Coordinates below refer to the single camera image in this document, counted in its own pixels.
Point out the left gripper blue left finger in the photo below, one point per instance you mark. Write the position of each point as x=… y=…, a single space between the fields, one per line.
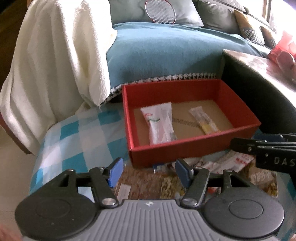
x=103 y=180

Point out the blue white checkered cloth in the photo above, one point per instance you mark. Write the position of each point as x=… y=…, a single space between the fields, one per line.
x=97 y=136

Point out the teal sofa cover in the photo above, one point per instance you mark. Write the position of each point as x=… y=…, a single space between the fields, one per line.
x=143 y=51

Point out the orange patterned pillow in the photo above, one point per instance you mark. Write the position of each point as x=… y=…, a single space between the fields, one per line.
x=249 y=29

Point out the dark grey cushion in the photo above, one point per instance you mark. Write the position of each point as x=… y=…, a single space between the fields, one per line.
x=219 y=15

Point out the red white stick packet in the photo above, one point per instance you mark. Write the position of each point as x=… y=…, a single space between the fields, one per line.
x=233 y=161

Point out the red plastic bag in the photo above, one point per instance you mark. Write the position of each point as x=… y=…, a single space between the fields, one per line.
x=283 y=54

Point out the red cardboard box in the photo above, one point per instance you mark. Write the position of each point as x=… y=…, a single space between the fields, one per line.
x=218 y=100

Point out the brown noodle snack packet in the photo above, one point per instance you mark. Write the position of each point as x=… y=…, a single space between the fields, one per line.
x=262 y=178

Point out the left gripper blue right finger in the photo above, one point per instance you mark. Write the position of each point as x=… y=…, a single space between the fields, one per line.
x=195 y=181

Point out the white fluffy blanket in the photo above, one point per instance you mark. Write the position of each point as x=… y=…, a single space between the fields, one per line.
x=59 y=64

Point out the marble coffee table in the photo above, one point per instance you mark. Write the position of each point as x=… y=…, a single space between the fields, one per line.
x=264 y=68

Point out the clear yellow small packet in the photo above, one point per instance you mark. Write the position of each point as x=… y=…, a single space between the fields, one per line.
x=204 y=121

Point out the green-grey back cushion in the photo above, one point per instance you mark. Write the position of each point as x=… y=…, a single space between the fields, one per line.
x=133 y=11

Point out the red badminton racket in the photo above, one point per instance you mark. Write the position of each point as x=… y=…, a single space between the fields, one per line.
x=160 y=11

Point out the brown spicy snack packet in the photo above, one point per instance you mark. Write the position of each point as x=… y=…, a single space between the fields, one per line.
x=158 y=182

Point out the silver white snack packet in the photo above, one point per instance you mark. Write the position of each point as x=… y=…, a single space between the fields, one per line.
x=160 y=122

